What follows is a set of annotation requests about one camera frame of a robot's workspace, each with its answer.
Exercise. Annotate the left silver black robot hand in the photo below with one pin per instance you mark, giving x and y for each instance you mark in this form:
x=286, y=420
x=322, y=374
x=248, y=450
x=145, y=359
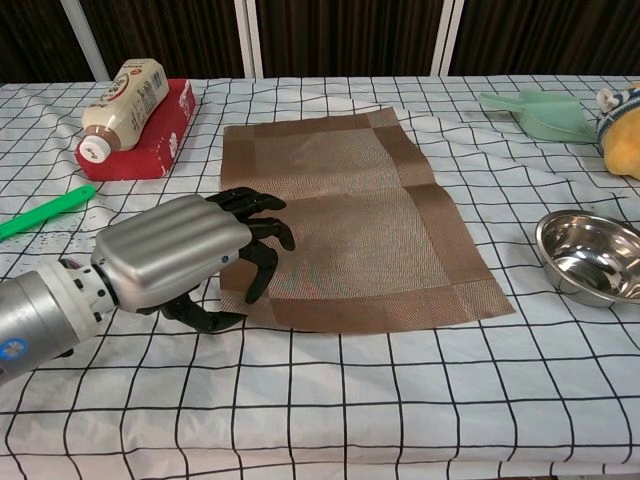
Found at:
x=165, y=245

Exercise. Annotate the brown woven placemat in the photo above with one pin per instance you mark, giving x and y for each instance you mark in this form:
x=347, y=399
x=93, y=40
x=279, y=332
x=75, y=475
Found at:
x=375, y=250

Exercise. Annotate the metal bowl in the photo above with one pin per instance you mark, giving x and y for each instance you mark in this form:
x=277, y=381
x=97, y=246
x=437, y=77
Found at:
x=580, y=245

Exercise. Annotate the green stick red hand toy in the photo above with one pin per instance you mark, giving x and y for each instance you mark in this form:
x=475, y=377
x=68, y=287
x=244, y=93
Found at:
x=45, y=210

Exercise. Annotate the red box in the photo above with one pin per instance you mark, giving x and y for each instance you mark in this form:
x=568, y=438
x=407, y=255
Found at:
x=150, y=155

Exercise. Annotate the beige sauce bottle white cap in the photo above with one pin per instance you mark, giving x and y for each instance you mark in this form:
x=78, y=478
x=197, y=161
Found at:
x=130, y=105

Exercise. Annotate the white black checked tablecloth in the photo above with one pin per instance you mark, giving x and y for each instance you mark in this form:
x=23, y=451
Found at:
x=350, y=410

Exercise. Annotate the green plastic dustpan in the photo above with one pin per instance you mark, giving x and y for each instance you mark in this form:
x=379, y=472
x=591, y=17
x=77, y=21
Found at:
x=550, y=120

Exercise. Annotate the yellow plush toy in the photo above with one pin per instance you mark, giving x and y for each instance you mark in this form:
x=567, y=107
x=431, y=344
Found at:
x=625, y=145

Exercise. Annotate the white slanted frame post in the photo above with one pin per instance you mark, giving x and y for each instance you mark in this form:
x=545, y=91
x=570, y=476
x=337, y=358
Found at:
x=85, y=40

